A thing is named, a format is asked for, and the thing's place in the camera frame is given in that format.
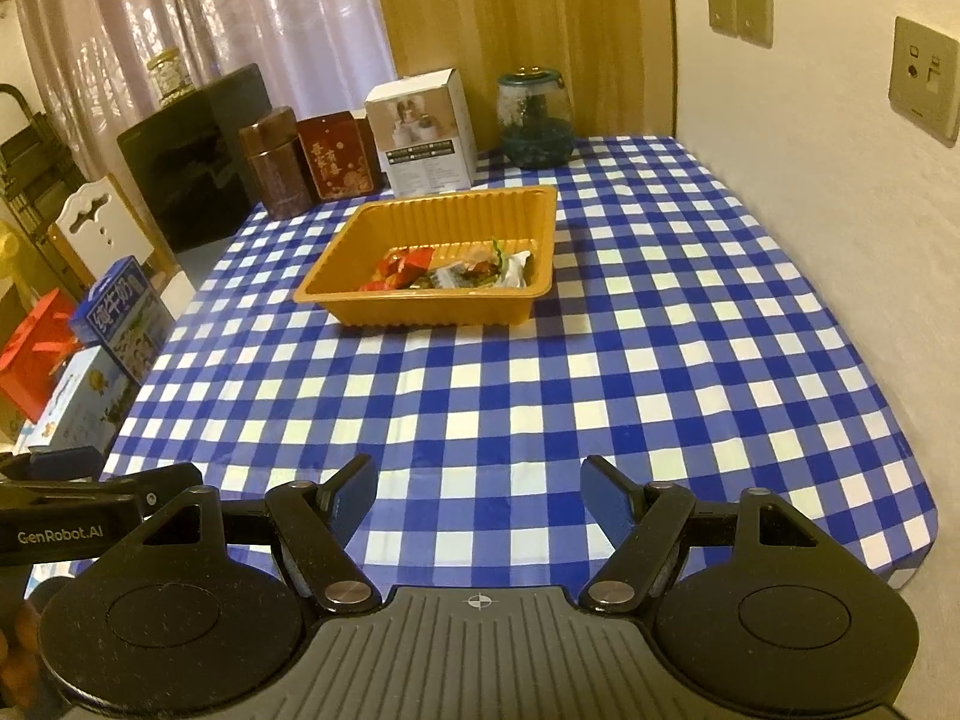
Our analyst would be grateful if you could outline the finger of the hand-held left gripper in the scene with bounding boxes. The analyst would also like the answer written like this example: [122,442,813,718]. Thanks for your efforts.
[100,463,205,518]
[0,448,102,481]

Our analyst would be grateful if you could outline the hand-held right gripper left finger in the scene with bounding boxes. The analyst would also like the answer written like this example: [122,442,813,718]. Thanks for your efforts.
[139,454,380,614]

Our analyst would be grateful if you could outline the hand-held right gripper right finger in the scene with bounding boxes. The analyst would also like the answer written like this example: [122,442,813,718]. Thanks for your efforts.
[579,454,822,614]

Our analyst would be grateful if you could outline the orange plastic tray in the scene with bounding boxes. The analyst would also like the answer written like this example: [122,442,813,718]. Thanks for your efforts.
[292,184,560,329]

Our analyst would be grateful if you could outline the large red snack packet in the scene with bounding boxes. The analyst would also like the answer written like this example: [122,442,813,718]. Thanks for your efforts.
[358,249,437,293]

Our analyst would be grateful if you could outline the grey printed clear packet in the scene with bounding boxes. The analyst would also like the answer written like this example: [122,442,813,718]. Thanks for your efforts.
[431,264,481,292]

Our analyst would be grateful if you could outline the silver foil snack packet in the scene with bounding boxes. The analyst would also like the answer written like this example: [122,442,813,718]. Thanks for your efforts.
[495,249,537,290]

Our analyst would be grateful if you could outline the person's left hand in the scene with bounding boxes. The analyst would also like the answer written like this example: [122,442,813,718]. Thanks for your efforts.
[0,596,42,691]

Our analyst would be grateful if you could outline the light blue cardboard box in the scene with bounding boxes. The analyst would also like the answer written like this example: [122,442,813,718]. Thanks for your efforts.
[26,345,140,458]

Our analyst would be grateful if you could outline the blue white checked tablecloth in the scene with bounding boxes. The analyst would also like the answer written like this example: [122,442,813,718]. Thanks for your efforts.
[26,133,942,593]

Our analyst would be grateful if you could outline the red gift bag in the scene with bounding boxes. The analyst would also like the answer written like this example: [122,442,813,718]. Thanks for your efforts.
[0,289,80,421]

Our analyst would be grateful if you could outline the blue milk carton box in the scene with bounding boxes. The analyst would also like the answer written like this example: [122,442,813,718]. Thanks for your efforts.
[69,255,175,383]

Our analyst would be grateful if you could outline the white wooden chair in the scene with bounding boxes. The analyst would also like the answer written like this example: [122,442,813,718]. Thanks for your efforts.
[49,176,177,293]

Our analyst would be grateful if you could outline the dark metal rack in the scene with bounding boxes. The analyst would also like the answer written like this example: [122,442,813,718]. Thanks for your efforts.
[0,82,83,301]

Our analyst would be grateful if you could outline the black cabinet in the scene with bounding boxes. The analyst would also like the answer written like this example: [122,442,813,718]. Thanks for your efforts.
[116,64,272,254]

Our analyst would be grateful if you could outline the brown cylindrical canister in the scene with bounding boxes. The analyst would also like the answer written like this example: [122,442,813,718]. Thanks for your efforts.
[238,107,314,222]

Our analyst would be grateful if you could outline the red gold printed tin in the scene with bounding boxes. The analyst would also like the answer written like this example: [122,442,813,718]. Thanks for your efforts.
[296,111,383,201]

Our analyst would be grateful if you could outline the white product box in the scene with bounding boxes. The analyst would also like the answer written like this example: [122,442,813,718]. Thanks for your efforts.
[365,67,475,196]

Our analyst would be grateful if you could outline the glass terrarium jar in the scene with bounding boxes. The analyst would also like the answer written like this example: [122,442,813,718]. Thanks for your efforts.
[495,67,577,170]

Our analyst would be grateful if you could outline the small labelled glass jar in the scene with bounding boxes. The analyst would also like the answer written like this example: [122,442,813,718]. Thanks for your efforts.
[146,47,188,107]

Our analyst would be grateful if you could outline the sheer pink curtain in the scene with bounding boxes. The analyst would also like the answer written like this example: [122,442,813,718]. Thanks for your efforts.
[15,0,398,136]

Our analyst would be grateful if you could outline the wooden panel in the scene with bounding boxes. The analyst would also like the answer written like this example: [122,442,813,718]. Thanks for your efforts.
[365,0,680,147]

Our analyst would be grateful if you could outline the white wall sockets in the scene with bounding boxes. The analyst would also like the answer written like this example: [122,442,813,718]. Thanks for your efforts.
[733,0,773,44]

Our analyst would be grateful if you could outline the beige wall socket plate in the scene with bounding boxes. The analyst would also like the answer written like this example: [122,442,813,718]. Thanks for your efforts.
[889,15,960,140]

